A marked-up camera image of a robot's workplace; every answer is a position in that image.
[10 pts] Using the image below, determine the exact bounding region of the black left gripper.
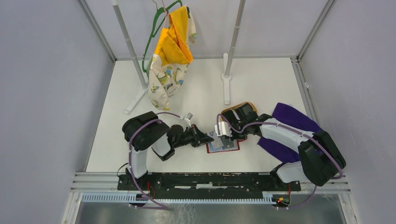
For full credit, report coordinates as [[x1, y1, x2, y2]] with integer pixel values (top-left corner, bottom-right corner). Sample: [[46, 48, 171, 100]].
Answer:
[[173, 124, 214, 148]]

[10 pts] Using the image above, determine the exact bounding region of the red leather card holder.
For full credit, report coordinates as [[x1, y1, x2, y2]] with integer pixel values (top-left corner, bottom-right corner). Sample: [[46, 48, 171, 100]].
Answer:
[[206, 131, 247, 154]]

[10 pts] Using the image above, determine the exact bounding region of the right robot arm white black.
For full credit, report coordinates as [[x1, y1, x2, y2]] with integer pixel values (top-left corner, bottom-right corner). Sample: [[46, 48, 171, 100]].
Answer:
[[214, 103, 346, 190]]

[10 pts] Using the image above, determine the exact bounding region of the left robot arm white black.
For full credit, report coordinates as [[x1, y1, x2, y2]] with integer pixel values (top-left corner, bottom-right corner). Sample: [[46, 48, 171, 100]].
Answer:
[[122, 111, 214, 190]]

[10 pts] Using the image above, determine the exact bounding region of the tan oval card tray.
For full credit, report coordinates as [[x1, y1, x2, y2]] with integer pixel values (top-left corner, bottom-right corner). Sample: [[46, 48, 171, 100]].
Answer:
[[220, 101, 258, 116]]

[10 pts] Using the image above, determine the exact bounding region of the purple cloth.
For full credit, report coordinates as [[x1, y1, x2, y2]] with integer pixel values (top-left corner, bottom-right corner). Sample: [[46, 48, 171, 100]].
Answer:
[[257, 102, 324, 164]]

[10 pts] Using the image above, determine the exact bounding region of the right grey stand pole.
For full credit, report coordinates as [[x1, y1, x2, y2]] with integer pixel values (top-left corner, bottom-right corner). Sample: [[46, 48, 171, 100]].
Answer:
[[221, 0, 246, 105]]

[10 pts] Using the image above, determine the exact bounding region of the grey stand pole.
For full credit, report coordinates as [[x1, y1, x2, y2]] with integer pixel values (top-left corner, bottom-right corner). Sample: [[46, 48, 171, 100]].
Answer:
[[221, 0, 246, 105], [111, 0, 149, 115]]

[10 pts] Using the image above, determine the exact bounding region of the cream patterned fabric bag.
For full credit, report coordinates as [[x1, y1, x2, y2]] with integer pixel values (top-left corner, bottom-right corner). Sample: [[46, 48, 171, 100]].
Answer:
[[147, 6, 198, 111]]

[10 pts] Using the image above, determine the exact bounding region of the left grey stand pole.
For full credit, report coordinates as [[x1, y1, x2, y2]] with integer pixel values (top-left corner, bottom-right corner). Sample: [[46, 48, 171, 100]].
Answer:
[[111, 0, 149, 115]]

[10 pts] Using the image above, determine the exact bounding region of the yellow cloth hanging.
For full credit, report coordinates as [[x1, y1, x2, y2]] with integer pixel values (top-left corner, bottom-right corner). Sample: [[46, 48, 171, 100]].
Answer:
[[152, 6, 197, 67]]

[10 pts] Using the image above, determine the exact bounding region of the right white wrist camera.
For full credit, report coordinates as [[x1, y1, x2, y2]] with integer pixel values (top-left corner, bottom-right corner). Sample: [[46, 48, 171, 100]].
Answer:
[[214, 121, 232, 137]]

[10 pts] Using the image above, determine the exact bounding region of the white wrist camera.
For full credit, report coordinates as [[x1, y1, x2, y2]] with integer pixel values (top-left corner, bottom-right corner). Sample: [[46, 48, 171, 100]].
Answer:
[[180, 113, 193, 127], [214, 121, 232, 137]]

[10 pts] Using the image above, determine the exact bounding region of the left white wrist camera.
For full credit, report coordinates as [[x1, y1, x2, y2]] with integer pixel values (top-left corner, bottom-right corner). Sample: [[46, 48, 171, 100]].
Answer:
[[180, 113, 193, 127]]

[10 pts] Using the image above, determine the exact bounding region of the white toothed cable rail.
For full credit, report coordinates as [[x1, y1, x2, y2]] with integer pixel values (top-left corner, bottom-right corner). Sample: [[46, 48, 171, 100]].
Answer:
[[81, 193, 276, 205]]

